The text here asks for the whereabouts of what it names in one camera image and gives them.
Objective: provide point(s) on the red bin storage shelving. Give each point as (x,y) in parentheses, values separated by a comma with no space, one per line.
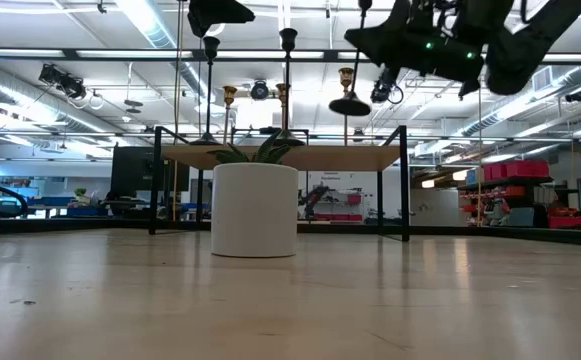
(520,169)

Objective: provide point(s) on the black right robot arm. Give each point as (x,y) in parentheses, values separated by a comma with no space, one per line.
(520,50)

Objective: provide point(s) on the black ceiling spotlight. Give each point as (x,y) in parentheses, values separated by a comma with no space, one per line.
(62,80)

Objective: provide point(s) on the black monitor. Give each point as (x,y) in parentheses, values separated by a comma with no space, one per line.
(135,170)

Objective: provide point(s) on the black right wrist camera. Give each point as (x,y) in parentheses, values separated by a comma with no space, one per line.
(381,90)

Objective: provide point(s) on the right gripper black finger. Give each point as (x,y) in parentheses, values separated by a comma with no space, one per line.
(385,35)

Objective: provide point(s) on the black candlestick holder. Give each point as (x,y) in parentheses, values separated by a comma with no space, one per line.
(205,141)
(288,40)
(350,106)

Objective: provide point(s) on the black overhead camera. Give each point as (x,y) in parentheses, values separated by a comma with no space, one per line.
(259,91)

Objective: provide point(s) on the black aluminium rig frame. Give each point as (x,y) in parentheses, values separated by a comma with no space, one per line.
(70,226)

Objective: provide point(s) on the red bins on white rack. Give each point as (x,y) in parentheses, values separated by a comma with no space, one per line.
(354,199)

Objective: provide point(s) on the small green background plant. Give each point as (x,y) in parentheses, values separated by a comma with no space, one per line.
(80,191)

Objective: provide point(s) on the silver ventilation duct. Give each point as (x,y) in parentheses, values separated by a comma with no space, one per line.
(150,25)

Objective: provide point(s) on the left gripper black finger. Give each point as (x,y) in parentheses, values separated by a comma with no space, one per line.
(227,12)

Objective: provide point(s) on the white pot with green plant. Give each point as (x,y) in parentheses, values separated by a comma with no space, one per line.
(255,210)

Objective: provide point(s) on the wooden shelf black metal frame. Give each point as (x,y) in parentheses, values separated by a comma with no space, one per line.
(345,157)

